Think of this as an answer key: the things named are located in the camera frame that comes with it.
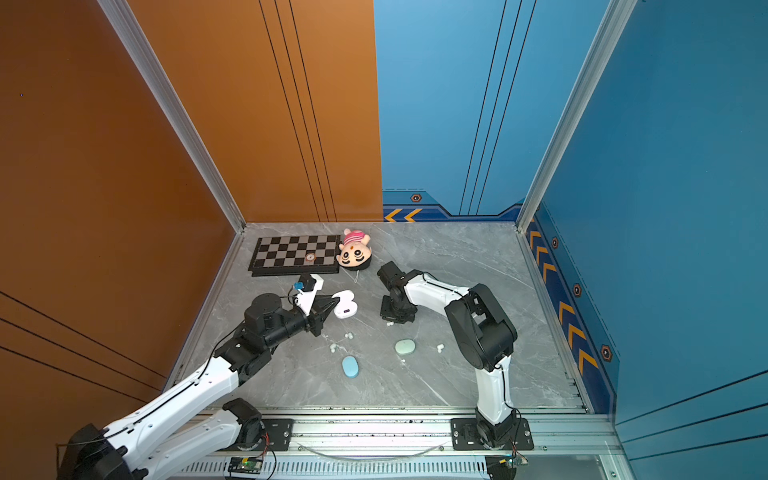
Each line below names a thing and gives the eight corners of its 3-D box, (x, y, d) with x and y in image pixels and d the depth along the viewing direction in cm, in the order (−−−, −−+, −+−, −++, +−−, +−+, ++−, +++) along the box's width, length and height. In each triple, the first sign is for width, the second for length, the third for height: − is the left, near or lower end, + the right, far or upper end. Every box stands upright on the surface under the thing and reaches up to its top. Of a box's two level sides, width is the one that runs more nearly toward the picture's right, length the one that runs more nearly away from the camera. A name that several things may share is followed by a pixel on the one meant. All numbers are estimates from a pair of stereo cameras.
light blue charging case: (342, 377, 85) (340, 374, 82) (344, 359, 88) (342, 356, 86) (358, 377, 85) (357, 374, 82) (359, 359, 88) (358, 356, 86)
